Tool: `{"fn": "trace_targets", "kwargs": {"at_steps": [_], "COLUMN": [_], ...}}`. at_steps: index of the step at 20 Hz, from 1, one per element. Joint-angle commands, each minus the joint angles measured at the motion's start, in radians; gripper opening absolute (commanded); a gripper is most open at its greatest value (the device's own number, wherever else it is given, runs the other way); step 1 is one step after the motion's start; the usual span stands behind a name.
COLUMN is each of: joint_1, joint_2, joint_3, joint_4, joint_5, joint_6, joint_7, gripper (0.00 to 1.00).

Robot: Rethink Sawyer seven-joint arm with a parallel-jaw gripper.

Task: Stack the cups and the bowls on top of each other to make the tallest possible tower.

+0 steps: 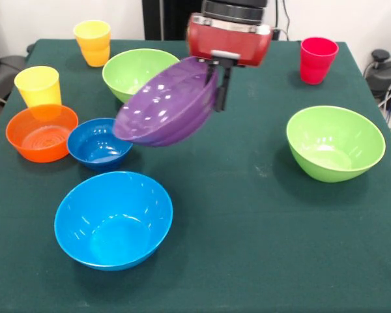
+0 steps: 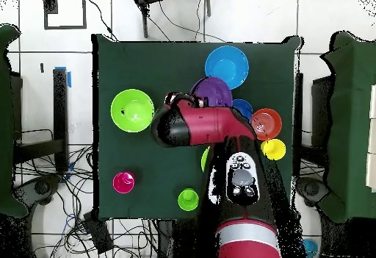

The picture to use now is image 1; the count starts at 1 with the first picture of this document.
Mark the large light blue bowl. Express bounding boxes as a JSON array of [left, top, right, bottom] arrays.
[[53, 171, 174, 271]]

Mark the orange bowl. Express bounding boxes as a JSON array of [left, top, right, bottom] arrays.
[[5, 104, 80, 164]]

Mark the black panel with poles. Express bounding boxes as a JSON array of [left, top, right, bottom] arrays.
[[142, 0, 203, 41]]

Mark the green bowl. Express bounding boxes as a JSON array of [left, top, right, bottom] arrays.
[[102, 48, 181, 104], [285, 105, 386, 183]]

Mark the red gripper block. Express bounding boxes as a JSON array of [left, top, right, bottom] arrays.
[[186, 12, 274, 113]]

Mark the small dark blue bowl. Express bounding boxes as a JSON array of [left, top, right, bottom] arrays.
[[66, 117, 134, 173]]

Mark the yellow orange cup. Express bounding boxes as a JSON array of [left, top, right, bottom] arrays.
[[72, 20, 112, 68]]

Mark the red cup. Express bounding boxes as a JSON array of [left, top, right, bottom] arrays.
[[300, 37, 340, 85]]

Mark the purple bowl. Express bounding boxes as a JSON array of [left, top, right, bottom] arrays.
[[112, 56, 220, 147]]

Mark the dark green table cloth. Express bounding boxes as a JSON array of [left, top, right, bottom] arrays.
[[0, 38, 391, 313]]

